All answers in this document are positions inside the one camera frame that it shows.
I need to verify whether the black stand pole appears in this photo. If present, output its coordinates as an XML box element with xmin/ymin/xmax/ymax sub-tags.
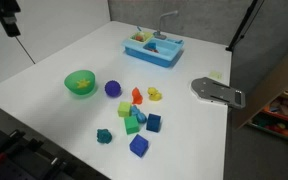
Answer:
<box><xmin>225</xmin><ymin>0</ymin><xmax>265</xmax><ymax>53</ymax></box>

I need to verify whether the teal star block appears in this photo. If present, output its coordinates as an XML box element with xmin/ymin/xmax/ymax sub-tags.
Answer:
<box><xmin>96</xmin><ymin>128</ymin><xmax>113</xmax><ymax>145</ymax></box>

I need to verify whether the blue toy cup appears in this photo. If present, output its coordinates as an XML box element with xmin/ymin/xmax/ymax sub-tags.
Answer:
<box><xmin>143</xmin><ymin>41</ymin><xmax>160</xmax><ymax>54</ymax></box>

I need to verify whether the purple spiky ball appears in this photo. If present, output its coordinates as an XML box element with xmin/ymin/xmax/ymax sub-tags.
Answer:
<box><xmin>104</xmin><ymin>79</ymin><xmax>122</xmax><ymax>98</ymax></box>

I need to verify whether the yellow-green sink basket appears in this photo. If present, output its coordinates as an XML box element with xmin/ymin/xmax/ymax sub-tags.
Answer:
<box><xmin>129</xmin><ymin>30</ymin><xmax>154</xmax><ymax>44</ymax></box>

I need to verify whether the yellow rubber duck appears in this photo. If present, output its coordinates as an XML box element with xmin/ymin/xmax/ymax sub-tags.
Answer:
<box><xmin>146</xmin><ymin>87</ymin><xmax>163</xmax><ymax>102</ymax></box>

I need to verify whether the yellow star toy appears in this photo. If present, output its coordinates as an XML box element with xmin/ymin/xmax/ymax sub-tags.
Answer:
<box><xmin>76</xmin><ymin>78</ymin><xmax>91</xmax><ymax>90</ymax></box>

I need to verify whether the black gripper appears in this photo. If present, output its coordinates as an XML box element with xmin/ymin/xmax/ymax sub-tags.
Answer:
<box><xmin>0</xmin><ymin>0</ymin><xmax>22</xmax><ymax>38</ymax></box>

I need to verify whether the orange block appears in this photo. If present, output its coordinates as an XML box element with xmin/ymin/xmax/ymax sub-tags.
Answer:
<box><xmin>131</xmin><ymin>86</ymin><xmax>144</xmax><ymax>105</ymax></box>

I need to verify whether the grey metal mounting plate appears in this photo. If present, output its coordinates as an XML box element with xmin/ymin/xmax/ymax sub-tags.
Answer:
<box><xmin>190</xmin><ymin>76</ymin><xmax>247</xmax><ymax>110</ymax></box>

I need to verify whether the blue toy sink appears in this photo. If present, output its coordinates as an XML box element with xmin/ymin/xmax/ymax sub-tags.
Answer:
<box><xmin>122</xmin><ymin>31</ymin><xmax>185</xmax><ymax>69</ymax></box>

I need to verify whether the light blue toy animal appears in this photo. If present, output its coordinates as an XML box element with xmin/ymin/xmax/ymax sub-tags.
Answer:
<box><xmin>130</xmin><ymin>104</ymin><xmax>148</xmax><ymax>124</ymax></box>

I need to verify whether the grey toy faucet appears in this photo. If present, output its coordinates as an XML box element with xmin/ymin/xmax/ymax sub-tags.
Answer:
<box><xmin>153</xmin><ymin>9</ymin><xmax>179</xmax><ymax>40</ymax></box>

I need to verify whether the green plastic bowl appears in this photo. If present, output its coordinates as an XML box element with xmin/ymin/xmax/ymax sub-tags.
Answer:
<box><xmin>63</xmin><ymin>69</ymin><xmax>96</xmax><ymax>96</ymax></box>

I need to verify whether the toy storage shelf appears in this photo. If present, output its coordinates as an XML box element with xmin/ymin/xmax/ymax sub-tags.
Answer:
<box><xmin>247</xmin><ymin>74</ymin><xmax>288</xmax><ymax>146</ymax></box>

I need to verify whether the dark blue cube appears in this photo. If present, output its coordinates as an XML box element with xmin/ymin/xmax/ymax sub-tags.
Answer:
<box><xmin>145</xmin><ymin>113</ymin><xmax>162</xmax><ymax>133</ymax></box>
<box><xmin>129</xmin><ymin>133</ymin><xmax>150</xmax><ymax>158</ymax></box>

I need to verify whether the black perforated platform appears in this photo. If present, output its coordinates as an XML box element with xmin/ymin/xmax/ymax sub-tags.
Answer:
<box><xmin>0</xmin><ymin>119</ymin><xmax>112</xmax><ymax>180</ymax></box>

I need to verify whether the light green cube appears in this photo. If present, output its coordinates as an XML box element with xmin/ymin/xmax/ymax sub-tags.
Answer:
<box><xmin>117</xmin><ymin>101</ymin><xmax>132</xmax><ymax>118</ymax></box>

